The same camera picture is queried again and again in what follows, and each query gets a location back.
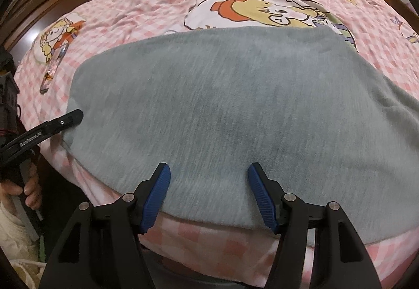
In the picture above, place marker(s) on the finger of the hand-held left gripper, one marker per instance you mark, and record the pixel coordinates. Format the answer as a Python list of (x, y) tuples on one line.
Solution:
[(49, 129)]

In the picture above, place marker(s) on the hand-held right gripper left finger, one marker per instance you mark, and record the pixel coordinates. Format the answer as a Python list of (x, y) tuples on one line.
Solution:
[(156, 196)]

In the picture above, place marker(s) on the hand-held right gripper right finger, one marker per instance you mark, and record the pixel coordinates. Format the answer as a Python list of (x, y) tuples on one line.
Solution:
[(262, 196)]

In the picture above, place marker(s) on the grey pants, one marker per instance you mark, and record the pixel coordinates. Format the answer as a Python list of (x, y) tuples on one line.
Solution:
[(235, 125)]

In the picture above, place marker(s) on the person's left forearm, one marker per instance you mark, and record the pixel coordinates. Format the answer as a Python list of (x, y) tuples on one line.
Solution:
[(14, 243)]

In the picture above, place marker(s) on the person's left hand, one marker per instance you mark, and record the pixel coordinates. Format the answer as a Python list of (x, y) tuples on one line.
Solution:
[(30, 189)]

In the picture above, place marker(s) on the pink checkered cartoon bedsheet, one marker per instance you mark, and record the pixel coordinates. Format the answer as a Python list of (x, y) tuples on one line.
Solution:
[(209, 14)]

